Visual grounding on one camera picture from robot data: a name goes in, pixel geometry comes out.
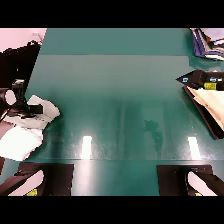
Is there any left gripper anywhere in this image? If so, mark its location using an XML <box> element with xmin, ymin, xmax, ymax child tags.
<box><xmin>21</xmin><ymin>103</ymin><xmax>45</xmax><ymax>120</ymax></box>

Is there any cream garment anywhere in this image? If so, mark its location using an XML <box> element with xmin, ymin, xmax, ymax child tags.
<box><xmin>186</xmin><ymin>85</ymin><xmax>224</xmax><ymax>132</ymax></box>

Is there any pale grey garment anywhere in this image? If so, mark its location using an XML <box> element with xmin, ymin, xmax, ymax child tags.
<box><xmin>199</xmin><ymin>28</ymin><xmax>224</xmax><ymax>62</ymax></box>

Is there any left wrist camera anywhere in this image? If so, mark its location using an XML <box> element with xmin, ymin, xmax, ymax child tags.
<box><xmin>11</xmin><ymin>78</ymin><xmax>28</xmax><ymax>105</ymax></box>

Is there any purple garment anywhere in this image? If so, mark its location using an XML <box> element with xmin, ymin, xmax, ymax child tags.
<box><xmin>189</xmin><ymin>28</ymin><xmax>218</xmax><ymax>58</ymax></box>

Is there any black garment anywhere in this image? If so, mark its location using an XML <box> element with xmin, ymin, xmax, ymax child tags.
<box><xmin>0</xmin><ymin>40</ymin><xmax>42</xmax><ymax>101</ymax></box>

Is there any white T-shirt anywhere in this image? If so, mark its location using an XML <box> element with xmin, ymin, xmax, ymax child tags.
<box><xmin>0</xmin><ymin>94</ymin><xmax>62</xmax><ymax>162</ymax></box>

